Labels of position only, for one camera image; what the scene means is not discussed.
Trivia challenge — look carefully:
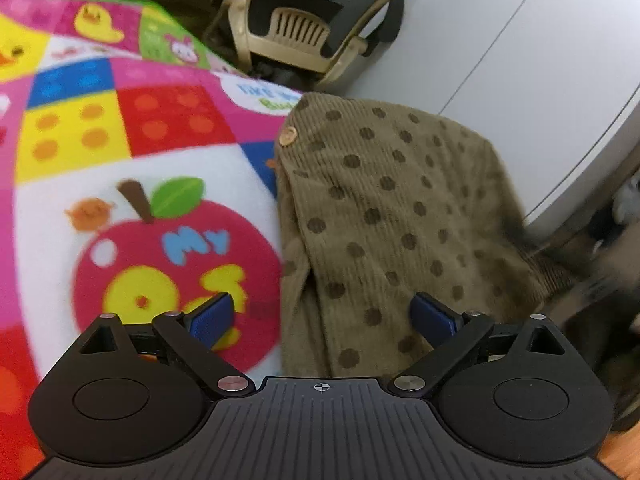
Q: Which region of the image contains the colourful cartoon play mat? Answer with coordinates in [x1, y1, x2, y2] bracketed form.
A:
[1, 0, 300, 479]

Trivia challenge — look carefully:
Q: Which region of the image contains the olive polka dot garment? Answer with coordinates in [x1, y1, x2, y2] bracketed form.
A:
[274, 93, 577, 378]

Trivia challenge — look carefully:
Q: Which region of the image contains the beige mesh office chair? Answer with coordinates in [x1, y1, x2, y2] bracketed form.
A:
[203, 0, 405, 90]

